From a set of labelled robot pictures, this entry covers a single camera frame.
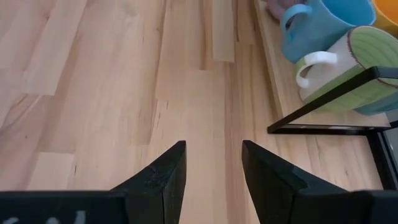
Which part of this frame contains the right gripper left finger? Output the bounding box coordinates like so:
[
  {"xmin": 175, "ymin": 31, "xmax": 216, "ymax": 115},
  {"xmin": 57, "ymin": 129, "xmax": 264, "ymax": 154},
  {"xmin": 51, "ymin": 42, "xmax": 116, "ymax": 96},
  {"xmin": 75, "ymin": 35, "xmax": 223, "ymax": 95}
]
[{"xmin": 111, "ymin": 140, "xmax": 187, "ymax": 224}]

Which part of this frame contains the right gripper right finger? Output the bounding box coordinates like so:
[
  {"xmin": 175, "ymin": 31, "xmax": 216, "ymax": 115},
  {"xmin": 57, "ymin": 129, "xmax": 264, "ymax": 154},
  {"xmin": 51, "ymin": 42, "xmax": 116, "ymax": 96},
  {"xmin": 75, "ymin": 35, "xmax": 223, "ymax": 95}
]
[{"xmin": 241, "ymin": 140, "xmax": 369, "ymax": 224}]

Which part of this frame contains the green ribbed mug white handle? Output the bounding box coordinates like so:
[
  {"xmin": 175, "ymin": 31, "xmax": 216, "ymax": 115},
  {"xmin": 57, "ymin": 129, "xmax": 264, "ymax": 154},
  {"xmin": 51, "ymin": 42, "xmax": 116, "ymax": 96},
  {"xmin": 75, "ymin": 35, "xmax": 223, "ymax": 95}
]
[{"xmin": 294, "ymin": 25, "xmax": 398, "ymax": 113}]

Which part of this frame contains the light blue mug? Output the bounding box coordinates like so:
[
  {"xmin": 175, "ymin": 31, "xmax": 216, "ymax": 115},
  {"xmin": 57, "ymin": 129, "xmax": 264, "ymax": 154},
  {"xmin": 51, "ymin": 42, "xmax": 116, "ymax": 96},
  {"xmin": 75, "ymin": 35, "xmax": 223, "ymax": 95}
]
[{"xmin": 279, "ymin": 0, "xmax": 377, "ymax": 65}]

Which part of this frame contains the yellow mug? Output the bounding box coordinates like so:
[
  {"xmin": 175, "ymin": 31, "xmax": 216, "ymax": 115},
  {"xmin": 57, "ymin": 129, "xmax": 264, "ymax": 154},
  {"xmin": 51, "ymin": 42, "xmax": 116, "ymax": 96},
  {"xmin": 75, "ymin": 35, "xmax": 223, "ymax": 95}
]
[{"xmin": 371, "ymin": 0, "xmax": 398, "ymax": 37}]

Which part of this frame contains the wooden shelf black metal frame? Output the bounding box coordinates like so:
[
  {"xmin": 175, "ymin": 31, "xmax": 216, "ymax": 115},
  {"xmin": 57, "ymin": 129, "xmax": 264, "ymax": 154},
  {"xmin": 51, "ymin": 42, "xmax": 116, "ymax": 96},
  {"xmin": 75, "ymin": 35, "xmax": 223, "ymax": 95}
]
[{"xmin": 252, "ymin": 0, "xmax": 398, "ymax": 191}]

